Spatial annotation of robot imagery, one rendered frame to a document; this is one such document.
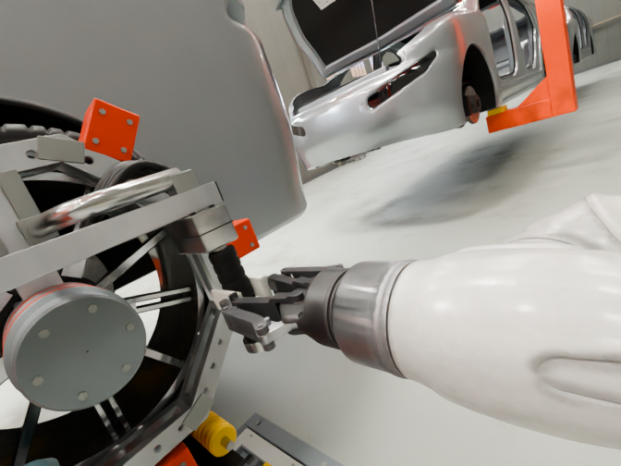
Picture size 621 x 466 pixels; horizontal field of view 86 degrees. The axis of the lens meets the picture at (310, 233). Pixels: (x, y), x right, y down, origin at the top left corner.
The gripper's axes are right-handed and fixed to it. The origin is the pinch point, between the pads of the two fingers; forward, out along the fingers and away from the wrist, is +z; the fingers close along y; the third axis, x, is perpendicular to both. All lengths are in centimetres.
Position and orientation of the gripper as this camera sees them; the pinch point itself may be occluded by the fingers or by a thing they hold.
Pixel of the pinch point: (240, 292)
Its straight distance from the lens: 46.2
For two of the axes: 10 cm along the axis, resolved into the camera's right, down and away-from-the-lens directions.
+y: 6.5, -4.0, 6.4
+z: -6.8, 0.6, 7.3
